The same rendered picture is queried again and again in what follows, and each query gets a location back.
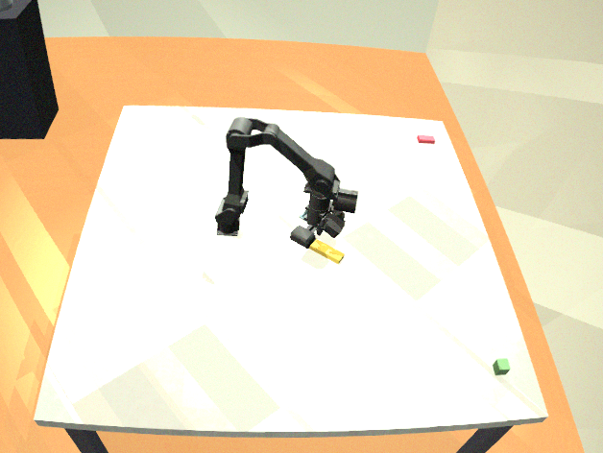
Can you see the small green cube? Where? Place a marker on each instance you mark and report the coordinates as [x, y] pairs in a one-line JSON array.
[[501, 367]]

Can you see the yellow bar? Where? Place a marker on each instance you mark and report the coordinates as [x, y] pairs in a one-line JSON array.
[[327, 251]]

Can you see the pink rectangular bar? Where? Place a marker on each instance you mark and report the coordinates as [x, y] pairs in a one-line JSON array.
[[426, 139]]

